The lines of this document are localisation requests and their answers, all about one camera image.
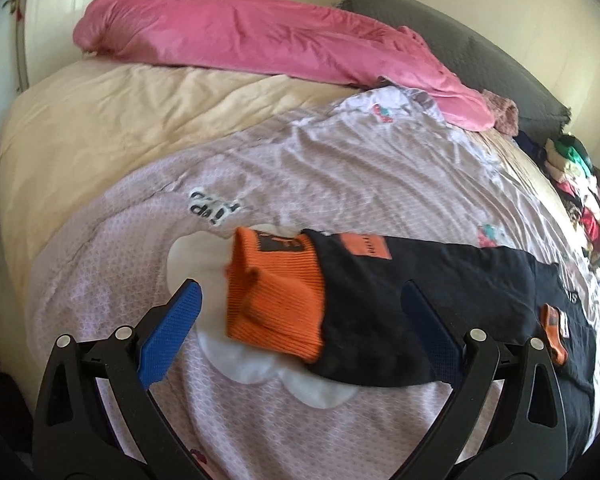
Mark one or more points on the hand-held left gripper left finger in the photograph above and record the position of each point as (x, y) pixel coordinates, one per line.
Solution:
(172, 330)

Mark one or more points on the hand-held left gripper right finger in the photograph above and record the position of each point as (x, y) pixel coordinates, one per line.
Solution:
(430, 330)

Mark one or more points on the black sweater with orange cuffs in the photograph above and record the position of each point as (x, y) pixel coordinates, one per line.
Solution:
(380, 310)

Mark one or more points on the pile of folded clothes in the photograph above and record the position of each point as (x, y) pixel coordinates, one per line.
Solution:
(575, 160)

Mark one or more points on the lilac printed bed sheet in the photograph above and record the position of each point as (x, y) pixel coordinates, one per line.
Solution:
(330, 170)

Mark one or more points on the navy cloth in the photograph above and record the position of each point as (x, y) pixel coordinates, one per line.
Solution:
(530, 145)

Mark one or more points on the pink knitted cloth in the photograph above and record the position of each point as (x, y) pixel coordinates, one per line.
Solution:
(502, 112)

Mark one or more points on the cream duvet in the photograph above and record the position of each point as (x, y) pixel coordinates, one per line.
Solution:
(105, 110)

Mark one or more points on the grey quilted headboard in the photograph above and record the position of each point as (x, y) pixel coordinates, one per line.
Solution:
(480, 55)

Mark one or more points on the pink blanket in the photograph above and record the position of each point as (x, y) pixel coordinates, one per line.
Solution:
(255, 35)

